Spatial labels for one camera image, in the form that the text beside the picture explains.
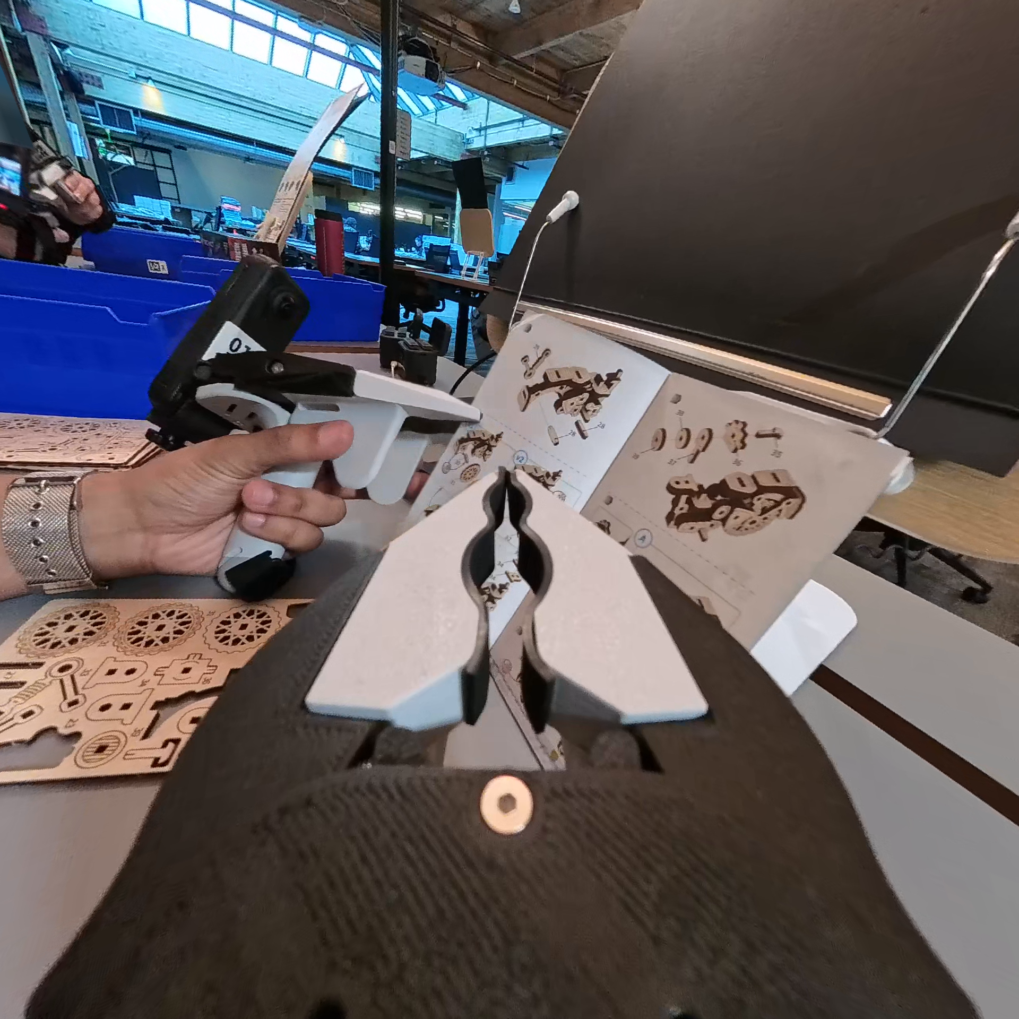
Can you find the black office chair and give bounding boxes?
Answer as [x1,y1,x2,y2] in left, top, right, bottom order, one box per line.
[842,524,998,608]

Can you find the silver mesh wristwatch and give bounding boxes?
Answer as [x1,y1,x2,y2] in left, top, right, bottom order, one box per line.
[0,470,110,595]

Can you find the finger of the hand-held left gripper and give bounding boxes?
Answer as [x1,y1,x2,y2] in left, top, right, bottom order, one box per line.
[333,369,483,508]

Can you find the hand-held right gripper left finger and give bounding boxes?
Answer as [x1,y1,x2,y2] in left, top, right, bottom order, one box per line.
[305,468,512,731]

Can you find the ceiling projector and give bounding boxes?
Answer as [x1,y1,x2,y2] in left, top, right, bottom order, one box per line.
[396,35,448,98]

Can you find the tall curved wooden sheet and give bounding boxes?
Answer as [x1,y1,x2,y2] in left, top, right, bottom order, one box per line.
[255,83,372,244]

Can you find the printed instruction booklet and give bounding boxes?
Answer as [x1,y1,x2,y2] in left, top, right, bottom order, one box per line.
[404,313,910,767]

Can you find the person's left hand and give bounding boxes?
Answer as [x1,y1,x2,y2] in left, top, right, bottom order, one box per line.
[78,419,356,581]

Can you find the black cable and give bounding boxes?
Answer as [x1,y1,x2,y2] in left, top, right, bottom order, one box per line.
[448,349,501,396]

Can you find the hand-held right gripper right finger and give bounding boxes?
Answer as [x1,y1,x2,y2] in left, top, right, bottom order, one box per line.
[511,468,711,731]

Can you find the dark red tumbler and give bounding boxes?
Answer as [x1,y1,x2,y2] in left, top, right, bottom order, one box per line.
[314,209,348,277]

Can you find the black charger block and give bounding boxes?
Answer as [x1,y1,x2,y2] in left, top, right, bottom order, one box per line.
[379,309,453,388]

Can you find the black pole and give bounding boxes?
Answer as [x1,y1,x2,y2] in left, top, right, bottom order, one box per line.
[379,0,401,323]

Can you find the wooden puzzle sheet with gears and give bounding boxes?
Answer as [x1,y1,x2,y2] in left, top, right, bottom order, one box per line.
[0,597,313,787]

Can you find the small wooden easel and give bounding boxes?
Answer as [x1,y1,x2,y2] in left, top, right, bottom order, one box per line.
[457,205,497,281]

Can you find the grey desk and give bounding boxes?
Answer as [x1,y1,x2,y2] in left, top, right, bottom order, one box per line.
[0,341,1019,1019]

